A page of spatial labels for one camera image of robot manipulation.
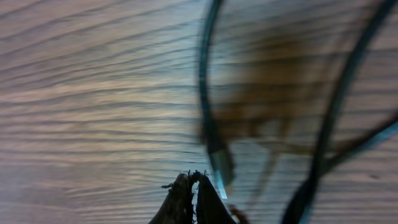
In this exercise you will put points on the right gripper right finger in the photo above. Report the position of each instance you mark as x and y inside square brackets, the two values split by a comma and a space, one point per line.
[210, 209]

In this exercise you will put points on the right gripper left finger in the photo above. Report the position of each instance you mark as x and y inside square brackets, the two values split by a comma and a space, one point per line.
[177, 207]

